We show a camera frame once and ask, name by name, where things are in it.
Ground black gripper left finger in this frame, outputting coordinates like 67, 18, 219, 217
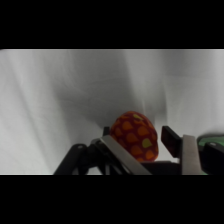
53, 126, 153, 176

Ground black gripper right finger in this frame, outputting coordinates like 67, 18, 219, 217
160, 125, 224, 176

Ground red ball with orange spots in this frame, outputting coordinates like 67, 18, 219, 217
109, 110, 160, 164

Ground green sponge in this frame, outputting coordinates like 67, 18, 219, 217
196, 133, 224, 152

